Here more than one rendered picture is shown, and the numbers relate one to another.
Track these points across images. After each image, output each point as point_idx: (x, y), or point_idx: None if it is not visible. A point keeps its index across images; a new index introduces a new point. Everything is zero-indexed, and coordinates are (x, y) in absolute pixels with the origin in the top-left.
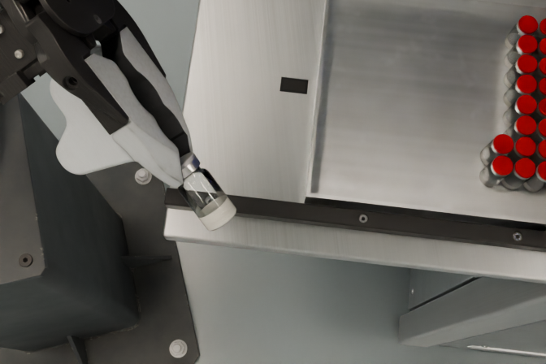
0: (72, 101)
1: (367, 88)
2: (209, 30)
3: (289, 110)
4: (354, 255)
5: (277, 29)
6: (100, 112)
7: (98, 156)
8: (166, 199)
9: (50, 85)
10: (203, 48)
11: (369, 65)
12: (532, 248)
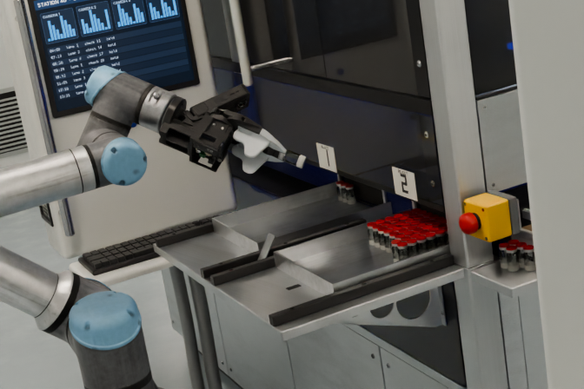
0: (242, 136)
1: (327, 273)
2: (237, 294)
3: (299, 291)
4: (373, 299)
5: (268, 282)
6: (253, 128)
7: (258, 147)
8: (271, 316)
9: (234, 135)
10: (240, 298)
11: (320, 270)
12: (442, 262)
